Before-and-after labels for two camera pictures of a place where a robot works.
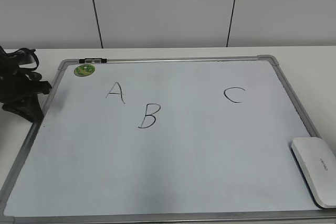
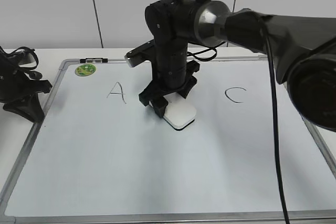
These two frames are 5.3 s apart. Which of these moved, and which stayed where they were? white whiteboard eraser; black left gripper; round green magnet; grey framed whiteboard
Moved: white whiteboard eraser
Stayed: grey framed whiteboard; black left gripper; round green magnet
